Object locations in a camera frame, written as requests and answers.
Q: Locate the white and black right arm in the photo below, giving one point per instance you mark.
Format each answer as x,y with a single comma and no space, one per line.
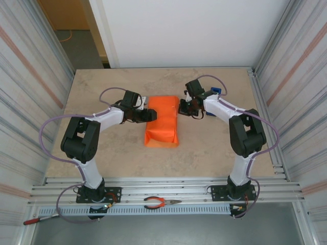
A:
247,135

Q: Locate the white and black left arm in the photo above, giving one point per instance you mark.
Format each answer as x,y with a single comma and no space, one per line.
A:
79,143

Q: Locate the blue tape dispenser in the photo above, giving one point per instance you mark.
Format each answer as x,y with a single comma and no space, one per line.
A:
215,89

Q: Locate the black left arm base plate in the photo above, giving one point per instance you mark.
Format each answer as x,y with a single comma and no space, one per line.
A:
115,191

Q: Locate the aluminium rail frame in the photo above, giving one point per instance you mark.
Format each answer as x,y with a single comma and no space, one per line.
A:
166,187

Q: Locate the white door frame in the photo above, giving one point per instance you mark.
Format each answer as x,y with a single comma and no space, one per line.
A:
102,38

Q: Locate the aluminium side rail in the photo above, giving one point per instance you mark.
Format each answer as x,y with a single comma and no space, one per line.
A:
265,143

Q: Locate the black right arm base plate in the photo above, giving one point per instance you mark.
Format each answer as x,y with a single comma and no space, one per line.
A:
217,194

